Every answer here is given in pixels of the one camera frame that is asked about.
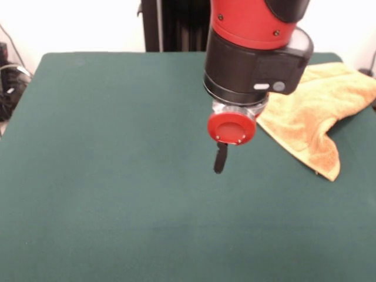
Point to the black equipment pile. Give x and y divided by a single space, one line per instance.
11 88

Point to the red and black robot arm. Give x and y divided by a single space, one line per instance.
252 58

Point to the tan terry towel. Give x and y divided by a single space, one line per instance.
317 117

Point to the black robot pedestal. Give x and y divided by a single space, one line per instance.
173 26

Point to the dark green table cloth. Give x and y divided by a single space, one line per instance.
117 176

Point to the black wheeled stand leg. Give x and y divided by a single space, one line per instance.
365 71

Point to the black box with red light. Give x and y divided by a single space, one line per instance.
3 53

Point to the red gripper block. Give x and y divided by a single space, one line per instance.
231 129

